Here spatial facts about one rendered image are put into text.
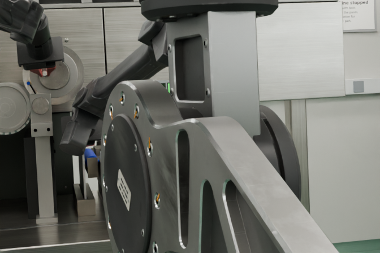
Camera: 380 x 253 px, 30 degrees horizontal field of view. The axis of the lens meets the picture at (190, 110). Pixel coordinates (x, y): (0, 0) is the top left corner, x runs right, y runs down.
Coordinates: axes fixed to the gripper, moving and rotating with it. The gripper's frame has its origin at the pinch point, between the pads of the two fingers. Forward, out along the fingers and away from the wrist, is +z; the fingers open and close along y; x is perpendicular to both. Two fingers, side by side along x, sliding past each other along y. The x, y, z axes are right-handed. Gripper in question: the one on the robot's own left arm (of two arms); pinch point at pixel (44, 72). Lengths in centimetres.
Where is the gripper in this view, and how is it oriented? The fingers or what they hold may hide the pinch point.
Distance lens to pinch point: 171.0
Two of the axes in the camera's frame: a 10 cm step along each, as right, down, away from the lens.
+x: -1.8, -8.5, 5.0
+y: 9.8, -1.2, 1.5
